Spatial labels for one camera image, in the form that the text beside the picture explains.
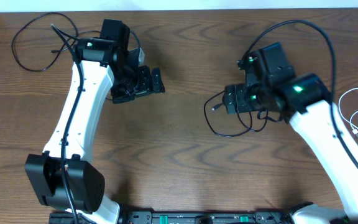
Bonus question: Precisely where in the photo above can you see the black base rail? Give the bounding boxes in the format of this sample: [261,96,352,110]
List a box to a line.
[48,210,295,224]

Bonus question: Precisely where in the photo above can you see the black USB cable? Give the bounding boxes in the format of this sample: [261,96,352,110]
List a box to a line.
[11,12,102,73]

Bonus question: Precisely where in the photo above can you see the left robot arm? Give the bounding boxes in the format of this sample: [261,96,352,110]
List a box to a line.
[25,19,165,223]

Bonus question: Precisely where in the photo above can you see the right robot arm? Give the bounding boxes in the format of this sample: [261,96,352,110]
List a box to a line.
[223,42,358,223]

